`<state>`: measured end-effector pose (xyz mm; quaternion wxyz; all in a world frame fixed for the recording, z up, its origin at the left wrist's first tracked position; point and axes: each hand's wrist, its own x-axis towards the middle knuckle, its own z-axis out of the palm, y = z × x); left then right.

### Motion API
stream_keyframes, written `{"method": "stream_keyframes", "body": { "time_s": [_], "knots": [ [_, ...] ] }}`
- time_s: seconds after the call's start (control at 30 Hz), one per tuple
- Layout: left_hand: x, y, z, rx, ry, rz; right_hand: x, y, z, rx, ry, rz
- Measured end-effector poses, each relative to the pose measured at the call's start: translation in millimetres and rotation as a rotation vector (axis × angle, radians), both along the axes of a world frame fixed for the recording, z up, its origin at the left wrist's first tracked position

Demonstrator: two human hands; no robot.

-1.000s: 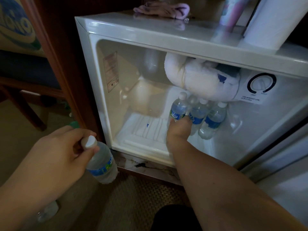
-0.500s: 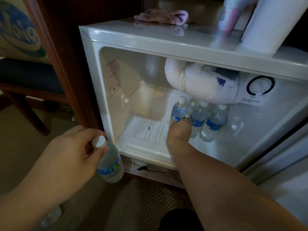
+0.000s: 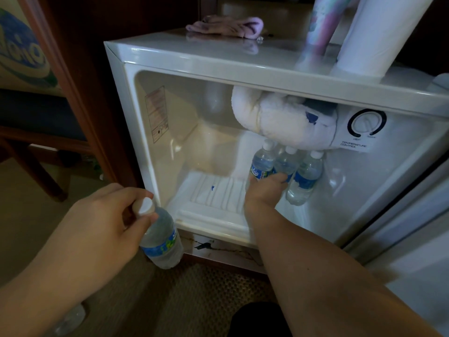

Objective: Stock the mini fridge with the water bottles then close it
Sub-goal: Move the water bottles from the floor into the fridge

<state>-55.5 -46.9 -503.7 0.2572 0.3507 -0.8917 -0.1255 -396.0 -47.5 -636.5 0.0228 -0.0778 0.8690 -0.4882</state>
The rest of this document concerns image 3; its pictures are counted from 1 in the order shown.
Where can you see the person's right hand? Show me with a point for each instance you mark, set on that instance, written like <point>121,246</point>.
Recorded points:
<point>265,194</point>

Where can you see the warning sticker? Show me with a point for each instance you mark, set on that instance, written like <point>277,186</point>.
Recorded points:
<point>156,115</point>

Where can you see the stack of pastel paper cups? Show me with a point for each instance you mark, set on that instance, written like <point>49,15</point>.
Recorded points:
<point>322,24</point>

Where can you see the cardboard box with blue print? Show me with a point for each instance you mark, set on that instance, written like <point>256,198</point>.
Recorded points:
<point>21,56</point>

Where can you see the frosted freezer compartment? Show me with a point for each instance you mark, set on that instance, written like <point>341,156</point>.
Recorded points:
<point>280,122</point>

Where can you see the person's left hand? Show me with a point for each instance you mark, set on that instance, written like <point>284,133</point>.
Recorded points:
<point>98,231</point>

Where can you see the wooden chair with dark cushion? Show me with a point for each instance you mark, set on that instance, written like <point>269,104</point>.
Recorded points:
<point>38,112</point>

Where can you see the white mini fridge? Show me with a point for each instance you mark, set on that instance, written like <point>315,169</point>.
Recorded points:
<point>368,214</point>

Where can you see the blue label water bottle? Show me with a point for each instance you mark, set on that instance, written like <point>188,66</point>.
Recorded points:
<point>307,178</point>
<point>263,164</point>
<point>285,164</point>
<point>165,242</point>

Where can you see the person's black trousers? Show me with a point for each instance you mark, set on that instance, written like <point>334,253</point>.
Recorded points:
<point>259,321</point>

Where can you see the person's right forearm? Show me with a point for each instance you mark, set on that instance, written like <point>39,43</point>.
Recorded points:
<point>333,277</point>

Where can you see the white paper towel roll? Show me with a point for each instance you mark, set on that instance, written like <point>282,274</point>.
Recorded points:
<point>379,35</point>

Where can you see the pink cloth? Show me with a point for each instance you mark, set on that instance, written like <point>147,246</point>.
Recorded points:
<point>228,26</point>

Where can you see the group of bottles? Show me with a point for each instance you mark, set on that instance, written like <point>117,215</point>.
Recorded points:
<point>72,319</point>

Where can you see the temperature control dial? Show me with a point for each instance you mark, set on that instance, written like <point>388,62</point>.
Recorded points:
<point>366,123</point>

